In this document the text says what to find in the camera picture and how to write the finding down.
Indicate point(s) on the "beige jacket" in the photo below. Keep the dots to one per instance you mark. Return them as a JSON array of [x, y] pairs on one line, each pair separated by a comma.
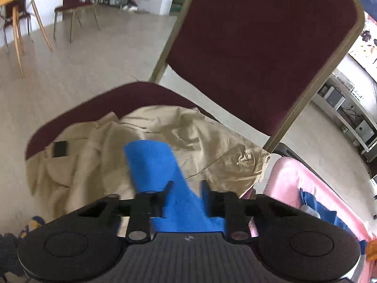
[[97, 153]]

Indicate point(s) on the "pink printed towel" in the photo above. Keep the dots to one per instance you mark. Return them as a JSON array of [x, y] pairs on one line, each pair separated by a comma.
[[291, 177]]

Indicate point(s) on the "blue garment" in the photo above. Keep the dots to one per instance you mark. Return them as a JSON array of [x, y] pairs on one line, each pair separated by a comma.
[[156, 165]]

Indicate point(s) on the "black table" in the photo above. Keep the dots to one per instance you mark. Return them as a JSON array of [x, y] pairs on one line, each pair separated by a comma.
[[287, 150]]

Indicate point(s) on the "blue yellow patterned object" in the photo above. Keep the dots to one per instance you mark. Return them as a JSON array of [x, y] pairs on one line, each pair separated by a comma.
[[32, 224]]

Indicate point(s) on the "silver television stand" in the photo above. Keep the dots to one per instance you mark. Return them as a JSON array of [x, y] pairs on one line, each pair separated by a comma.
[[344, 121]]

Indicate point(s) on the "dark chair with metal legs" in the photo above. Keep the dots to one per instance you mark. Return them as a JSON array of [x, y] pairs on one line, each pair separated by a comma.
[[17, 8]]

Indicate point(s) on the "grey subwoofer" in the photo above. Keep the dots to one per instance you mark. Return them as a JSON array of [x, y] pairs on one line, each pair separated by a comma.
[[364, 129]]

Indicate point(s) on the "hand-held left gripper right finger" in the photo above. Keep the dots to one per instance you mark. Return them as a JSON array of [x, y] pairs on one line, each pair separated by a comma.
[[213, 203]]

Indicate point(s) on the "small grey speaker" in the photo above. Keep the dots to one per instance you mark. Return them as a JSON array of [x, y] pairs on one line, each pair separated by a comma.
[[334, 98]]

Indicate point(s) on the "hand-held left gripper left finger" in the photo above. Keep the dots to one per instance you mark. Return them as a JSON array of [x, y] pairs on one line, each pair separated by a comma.
[[159, 203]]

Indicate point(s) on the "wall television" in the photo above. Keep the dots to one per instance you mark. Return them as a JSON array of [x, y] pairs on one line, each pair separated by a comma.
[[366, 41]]

